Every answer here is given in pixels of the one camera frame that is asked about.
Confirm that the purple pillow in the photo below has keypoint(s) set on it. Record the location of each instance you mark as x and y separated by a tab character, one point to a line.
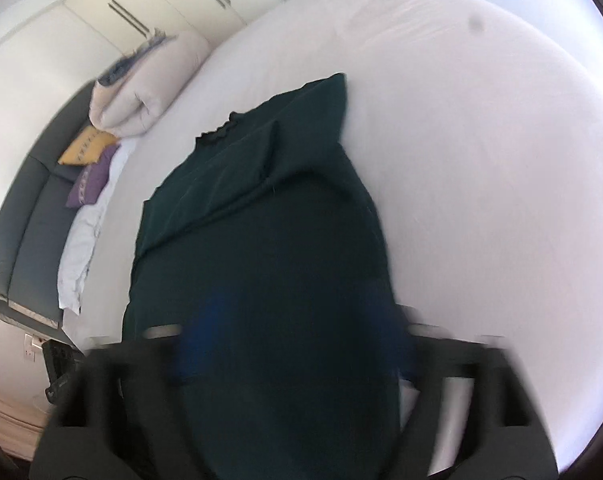
91	182

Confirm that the white wall socket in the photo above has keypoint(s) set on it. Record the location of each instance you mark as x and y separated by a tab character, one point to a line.
32	346

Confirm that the white bed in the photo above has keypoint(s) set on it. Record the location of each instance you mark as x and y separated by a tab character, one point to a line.
456	160

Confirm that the dark green garment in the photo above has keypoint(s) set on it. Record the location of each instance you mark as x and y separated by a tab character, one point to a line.
261	240

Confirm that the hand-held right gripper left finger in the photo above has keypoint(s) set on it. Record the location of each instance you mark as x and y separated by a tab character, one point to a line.
81	440

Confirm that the blue patterned cloth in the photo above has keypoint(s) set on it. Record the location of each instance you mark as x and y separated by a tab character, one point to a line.
113	72

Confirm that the white pillow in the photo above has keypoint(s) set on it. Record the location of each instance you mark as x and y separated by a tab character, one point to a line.
78	255
121	165

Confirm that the beige folded duvet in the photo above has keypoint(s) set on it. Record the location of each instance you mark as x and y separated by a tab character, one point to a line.
151	95

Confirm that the grey upholstered headboard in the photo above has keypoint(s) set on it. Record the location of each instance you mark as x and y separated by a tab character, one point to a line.
26	220

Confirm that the black device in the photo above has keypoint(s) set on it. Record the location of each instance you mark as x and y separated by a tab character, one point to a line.
58	365

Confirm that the yellow pillow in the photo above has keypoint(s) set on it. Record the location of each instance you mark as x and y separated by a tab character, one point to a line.
86	147

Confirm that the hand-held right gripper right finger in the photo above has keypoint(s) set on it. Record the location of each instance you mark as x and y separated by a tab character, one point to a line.
431	355

